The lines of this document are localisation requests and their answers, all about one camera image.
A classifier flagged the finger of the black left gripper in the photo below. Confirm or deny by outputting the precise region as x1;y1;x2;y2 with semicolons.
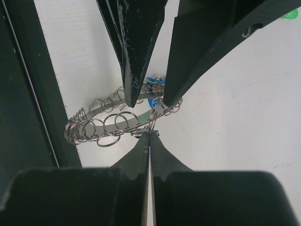
97;0;167;107
163;0;301;106

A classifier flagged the metal disc with key rings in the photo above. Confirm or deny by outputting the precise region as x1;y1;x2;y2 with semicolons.
64;80;183;147

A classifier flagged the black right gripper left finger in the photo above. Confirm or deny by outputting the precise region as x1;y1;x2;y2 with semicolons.
0;133;150;226

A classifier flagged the green tag silver key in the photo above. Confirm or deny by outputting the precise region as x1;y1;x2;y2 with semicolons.
281;9;299;20

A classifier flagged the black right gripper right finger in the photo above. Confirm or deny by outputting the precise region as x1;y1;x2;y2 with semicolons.
150;133;299;226

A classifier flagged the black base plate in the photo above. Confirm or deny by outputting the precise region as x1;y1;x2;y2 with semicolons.
0;0;81;194

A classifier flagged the blue key tag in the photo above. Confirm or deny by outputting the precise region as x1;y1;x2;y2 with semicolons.
147;97;161;108
147;76;166;85

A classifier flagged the black tag silver key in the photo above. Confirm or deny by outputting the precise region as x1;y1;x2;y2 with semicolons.
130;126;159;139

